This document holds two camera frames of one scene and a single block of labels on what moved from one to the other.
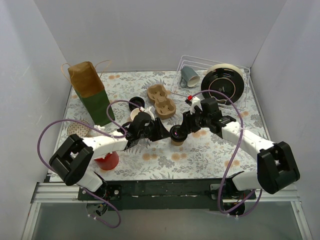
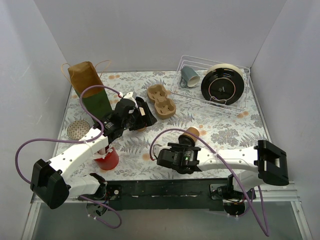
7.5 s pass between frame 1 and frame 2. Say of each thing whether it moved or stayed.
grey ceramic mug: stayed
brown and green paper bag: stayed
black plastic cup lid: moved
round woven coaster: stayed
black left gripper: moved
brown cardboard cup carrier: stayed
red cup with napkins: stayed
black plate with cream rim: stayed
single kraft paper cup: moved
